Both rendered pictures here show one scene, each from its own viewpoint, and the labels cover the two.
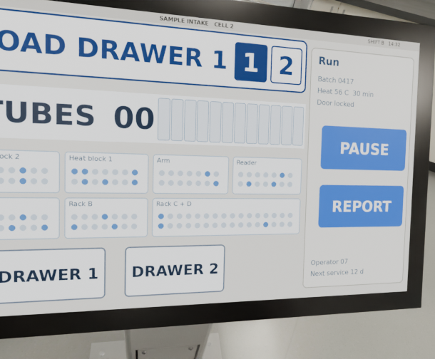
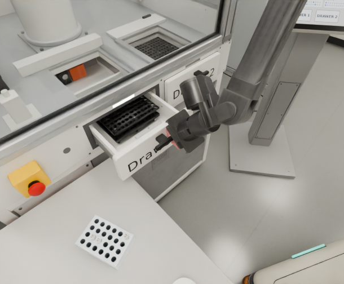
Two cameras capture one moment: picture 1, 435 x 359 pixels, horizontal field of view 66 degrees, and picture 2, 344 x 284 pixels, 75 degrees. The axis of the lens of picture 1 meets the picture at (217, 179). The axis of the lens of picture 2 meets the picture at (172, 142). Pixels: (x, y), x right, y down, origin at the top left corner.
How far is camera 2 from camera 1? 104 cm
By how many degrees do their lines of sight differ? 19
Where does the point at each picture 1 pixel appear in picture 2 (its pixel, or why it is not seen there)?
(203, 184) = not seen: outside the picture
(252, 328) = (299, 127)
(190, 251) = (331, 12)
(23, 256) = not seen: hidden behind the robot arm
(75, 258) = (305, 11)
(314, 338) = (331, 136)
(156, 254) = (323, 12)
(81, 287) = (305, 18)
